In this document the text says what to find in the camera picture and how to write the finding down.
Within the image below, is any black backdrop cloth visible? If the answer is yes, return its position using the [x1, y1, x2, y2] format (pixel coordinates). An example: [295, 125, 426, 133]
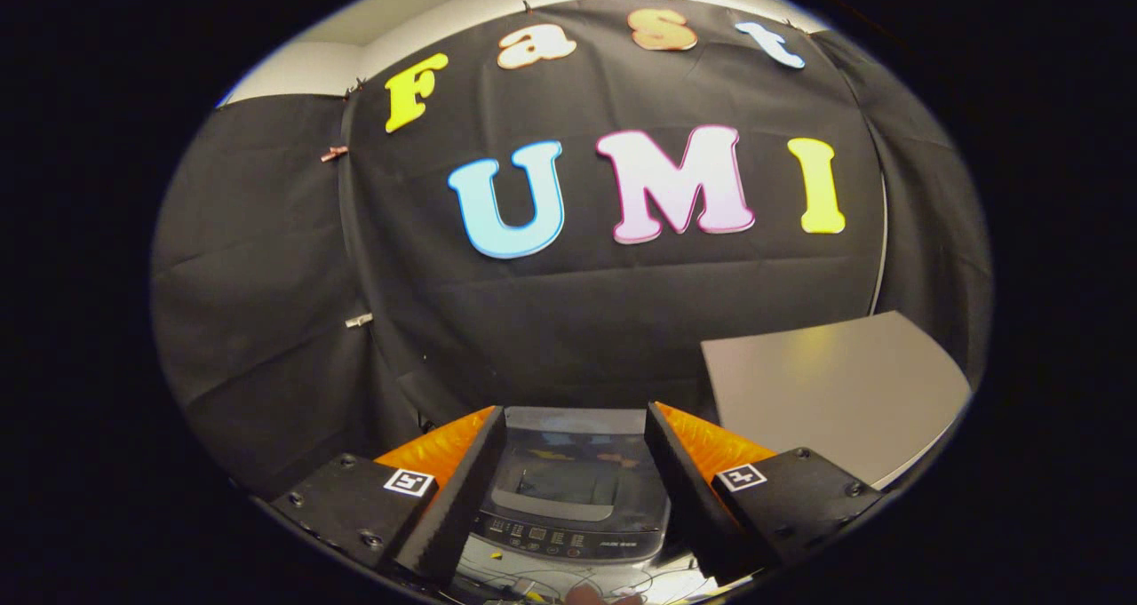
[151, 0, 991, 499]

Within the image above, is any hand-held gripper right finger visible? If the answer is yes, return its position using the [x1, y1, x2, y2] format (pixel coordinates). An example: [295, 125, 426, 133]
[644, 401, 885, 588]

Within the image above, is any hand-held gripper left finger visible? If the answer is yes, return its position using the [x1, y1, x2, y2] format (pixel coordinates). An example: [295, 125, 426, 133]
[271, 405, 507, 585]

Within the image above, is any beige cabinet with grey top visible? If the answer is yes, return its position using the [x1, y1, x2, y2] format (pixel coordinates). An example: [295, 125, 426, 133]
[700, 310, 974, 490]

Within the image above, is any dark grey washing machine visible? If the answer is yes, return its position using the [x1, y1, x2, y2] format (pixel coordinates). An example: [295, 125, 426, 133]
[469, 407, 673, 563]

